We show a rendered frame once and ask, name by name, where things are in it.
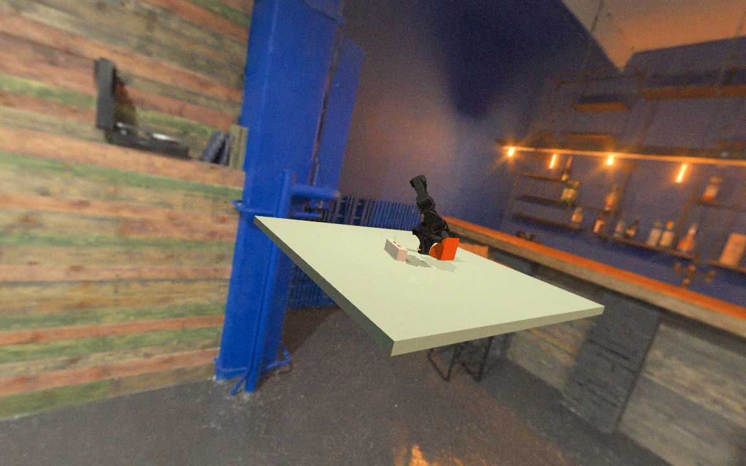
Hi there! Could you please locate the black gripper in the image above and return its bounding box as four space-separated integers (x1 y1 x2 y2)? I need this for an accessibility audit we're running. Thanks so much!
417 221 442 253

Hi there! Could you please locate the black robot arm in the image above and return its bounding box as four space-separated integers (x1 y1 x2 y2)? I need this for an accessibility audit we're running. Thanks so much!
410 175 450 240

